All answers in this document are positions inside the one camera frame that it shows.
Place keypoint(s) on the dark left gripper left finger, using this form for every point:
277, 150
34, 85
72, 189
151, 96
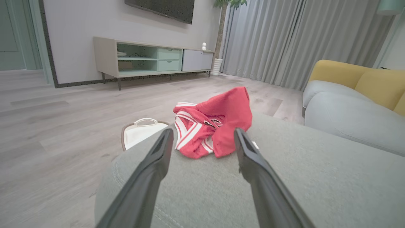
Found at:
142, 190

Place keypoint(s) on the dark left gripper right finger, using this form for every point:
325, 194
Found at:
269, 196

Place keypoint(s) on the red basketball jersey white trim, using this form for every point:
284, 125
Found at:
231, 110

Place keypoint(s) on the white laundry basket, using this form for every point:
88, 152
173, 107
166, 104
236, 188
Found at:
139, 134

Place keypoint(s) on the grey fabric ottoman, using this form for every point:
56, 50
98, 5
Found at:
205, 196

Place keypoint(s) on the grey sofa seat cushion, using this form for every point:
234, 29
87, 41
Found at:
348, 120

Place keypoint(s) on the brown box in cabinet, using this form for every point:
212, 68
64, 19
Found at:
125, 65

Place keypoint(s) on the beige and green TV cabinet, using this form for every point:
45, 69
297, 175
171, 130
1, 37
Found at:
106, 57

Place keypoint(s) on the white ribbed plant pot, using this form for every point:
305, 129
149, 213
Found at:
216, 66

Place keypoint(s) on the yellow sofa backrest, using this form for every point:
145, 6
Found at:
373, 82

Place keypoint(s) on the grey pleated curtain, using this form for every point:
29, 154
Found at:
284, 38

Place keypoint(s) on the tall green houseplant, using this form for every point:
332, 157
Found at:
221, 31

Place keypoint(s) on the pale green door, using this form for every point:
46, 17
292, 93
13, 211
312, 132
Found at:
12, 31

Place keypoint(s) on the pale green lamp shade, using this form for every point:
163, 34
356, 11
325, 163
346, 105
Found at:
390, 6

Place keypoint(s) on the black wall television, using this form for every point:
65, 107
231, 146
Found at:
167, 8

